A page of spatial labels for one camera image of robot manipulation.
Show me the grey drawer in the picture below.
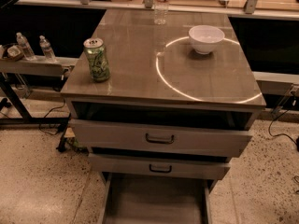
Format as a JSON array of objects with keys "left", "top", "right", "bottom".
[
  {"left": 97, "top": 174, "right": 212, "bottom": 224},
  {"left": 68, "top": 101, "right": 254, "bottom": 159},
  {"left": 89, "top": 150, "right": 230, "bottom": 180}
]

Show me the grey drawer cabinet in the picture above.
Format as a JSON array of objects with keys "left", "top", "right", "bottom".
[{"left": 60, "top": 8, "right": 267, "bottom": 224}]

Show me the green soda can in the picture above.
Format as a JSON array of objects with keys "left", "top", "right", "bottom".
[{"left": 83, "top": 38, "right": 110, "bottom": 82}]

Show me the white ceramic bowl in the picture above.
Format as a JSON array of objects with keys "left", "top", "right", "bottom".
[{"left": 188, "top": 25, "right": 225, "bottom": 54}]

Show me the clear bottle on cabinet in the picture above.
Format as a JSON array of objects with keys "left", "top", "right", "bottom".
[{"left": 153, "top": 0, "right": 169, "bottom": 25}]

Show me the right plastic water bottle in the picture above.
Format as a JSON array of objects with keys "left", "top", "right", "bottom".
[{"left": 39, "top": 35, "right": 57, "bottom": 63}]

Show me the plastic water bottle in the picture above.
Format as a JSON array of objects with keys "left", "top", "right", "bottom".
[
  {"left": 39, "top": 35, "right": 57, "bottom": 63},
  {"left": 16, "top": 33, "right": 36, "bottom": 61}
]

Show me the grey right bench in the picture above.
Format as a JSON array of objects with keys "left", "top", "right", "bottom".
[{"left": 253, "top": 72, "right": 299, "bottom": 117}]

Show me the small round dish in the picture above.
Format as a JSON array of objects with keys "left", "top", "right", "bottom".
[{"left": 1, "top": 43, "right": 23, "bottom": 62}]

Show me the left plastic water bottle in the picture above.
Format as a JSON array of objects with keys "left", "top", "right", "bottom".
[{"left": 16, "top": 33, "right": 36, "bottom": 61}]

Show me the grey side table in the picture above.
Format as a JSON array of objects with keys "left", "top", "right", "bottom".
[{"left": 0, "top": 56, "right": 78, "bottom": 125}]

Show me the black cable left floor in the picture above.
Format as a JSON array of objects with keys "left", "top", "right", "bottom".
[{"left": 38, "top": 100, "right": 68, "bottom": 136}]

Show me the black cable floor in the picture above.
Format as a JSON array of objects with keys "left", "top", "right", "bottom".
[
  {"left": 268, "top": 107, "right": 299, "bottom": 152},
  {"left": 38, "top": 100, "right": 68, "bottom": 136}
]

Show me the black cable right floor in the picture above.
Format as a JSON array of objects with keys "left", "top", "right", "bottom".
[{"left": 268, "top": 107, "right": 299, "bottom": 152}]

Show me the grey back shelf rail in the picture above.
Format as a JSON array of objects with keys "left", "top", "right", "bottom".
[{"left": 15, "top": 0, "right": 299, "bottom": 21}]

